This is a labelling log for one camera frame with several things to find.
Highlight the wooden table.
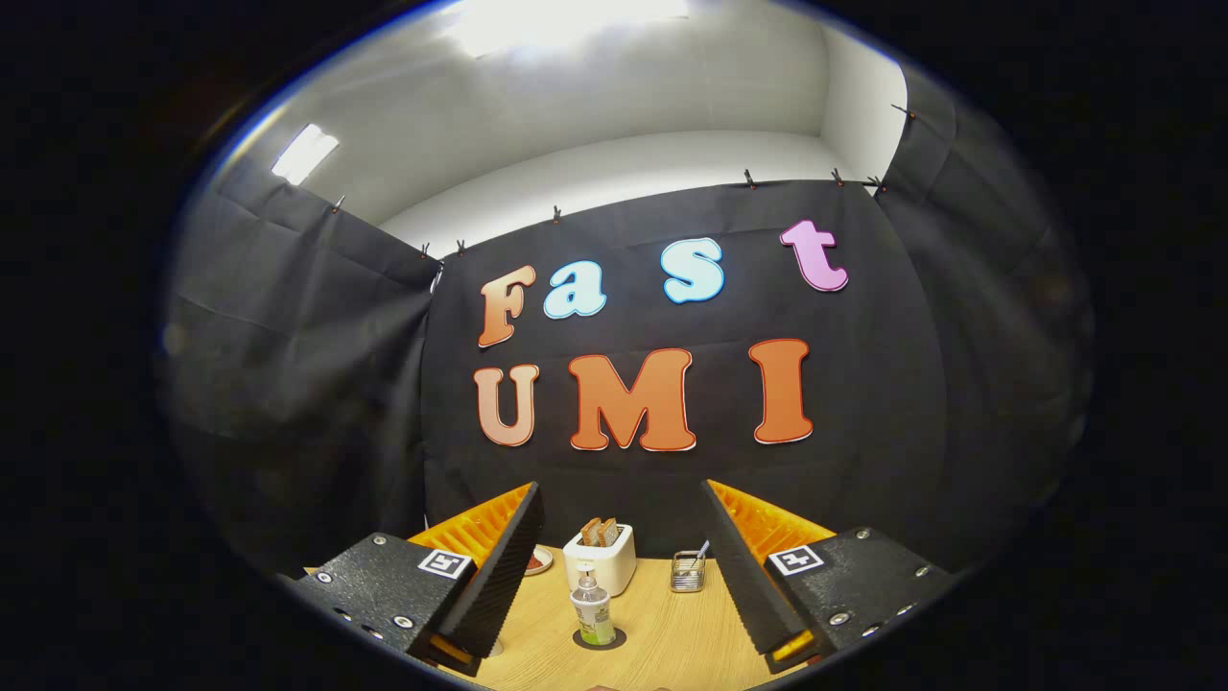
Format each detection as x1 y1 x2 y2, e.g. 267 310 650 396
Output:
305 557 816 691

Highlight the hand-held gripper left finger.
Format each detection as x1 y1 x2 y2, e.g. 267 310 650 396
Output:
278 482 546 678

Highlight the clear juice bottle green label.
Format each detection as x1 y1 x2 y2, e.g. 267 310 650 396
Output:
570 568 617 646

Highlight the row of black cloth clips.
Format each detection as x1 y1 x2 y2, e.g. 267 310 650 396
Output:
331 101 917 262

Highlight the large ceiling light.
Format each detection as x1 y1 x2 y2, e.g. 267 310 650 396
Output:
451 0 690 57

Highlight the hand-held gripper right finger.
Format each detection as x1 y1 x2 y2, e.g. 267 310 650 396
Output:
700 479 960 673

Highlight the cream toaster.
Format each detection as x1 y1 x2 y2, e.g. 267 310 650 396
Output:
563 523 638 598

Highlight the ceiling strip light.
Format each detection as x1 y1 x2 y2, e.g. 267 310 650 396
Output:
272 123 341 186

